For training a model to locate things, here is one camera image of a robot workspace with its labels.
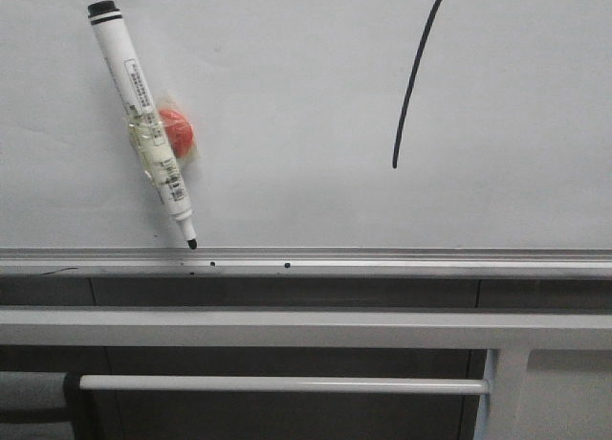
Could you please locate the white marker with red magnet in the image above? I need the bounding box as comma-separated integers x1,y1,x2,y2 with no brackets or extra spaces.
87,0,198,250

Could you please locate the white round metal rod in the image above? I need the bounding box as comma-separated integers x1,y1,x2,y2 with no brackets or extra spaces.
79,375,490,395

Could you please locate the white metal stand crossbeam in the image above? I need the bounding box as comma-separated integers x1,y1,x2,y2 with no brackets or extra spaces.
1,307,611,439

